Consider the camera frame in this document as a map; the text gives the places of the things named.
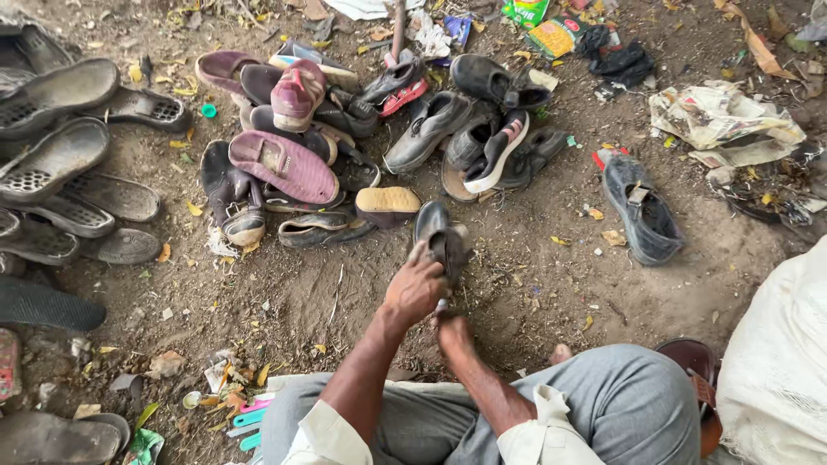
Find person's right hand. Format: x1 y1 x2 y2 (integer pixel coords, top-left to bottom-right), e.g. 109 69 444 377
433 309 477 355

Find person's left hand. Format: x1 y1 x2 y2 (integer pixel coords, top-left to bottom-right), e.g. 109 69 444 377
384 242 451 326

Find black leather shoe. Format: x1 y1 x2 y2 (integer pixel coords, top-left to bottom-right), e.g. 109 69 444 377
413 200 473 289

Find pile of worn shoes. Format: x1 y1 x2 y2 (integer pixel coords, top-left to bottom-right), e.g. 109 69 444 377
194 39 571 250

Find person's cream shirt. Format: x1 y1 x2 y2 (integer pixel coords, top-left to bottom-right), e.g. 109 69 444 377
279 384 608 465

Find person's grey trousers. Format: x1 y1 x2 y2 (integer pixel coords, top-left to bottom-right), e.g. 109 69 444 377
260 344 704 465

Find bunch of plastic toothbrushes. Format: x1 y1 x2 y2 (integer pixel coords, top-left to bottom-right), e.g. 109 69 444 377
226 394 277 465

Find white crumpled paper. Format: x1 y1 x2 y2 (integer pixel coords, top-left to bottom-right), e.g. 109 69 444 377
408 9 453 60

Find blue wrapper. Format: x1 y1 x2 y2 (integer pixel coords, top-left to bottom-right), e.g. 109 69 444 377
443 14 474 53

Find yellow snack packet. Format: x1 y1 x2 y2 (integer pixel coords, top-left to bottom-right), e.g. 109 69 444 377
526 17 590 60

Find brown leather sandal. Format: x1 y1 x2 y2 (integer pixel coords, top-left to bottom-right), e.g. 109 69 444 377
654 338 724 459

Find white cloth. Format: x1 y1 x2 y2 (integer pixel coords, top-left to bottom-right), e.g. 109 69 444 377
322 0 427 22

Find green snack packet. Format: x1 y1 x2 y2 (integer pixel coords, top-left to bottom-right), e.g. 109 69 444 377
501 0 551 31

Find black cloth rag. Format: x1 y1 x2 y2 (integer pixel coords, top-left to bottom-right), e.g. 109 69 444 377
576 26 656 101

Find crumpled newspaper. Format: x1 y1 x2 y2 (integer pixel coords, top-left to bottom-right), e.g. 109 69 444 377
649 80 808 170

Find green plastic wrapper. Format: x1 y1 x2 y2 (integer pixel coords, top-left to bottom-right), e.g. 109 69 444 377
124 428 166 465

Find white woven sack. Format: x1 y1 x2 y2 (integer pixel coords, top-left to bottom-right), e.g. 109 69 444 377
716 235 827 465

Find heap of black rubber soles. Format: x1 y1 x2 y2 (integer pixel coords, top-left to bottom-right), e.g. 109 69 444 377
0 25 192 267

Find black mesh insole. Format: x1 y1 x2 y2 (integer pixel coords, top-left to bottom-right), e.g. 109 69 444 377
0 276 108 333

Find grey worn sole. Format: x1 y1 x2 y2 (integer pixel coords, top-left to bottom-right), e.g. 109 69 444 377
0 411 131 465

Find pink patterned insole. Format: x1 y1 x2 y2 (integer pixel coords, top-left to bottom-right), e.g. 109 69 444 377
0 328 23 403

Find torn black strap sandal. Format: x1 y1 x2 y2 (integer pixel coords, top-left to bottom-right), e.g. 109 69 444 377
601 154 687 267

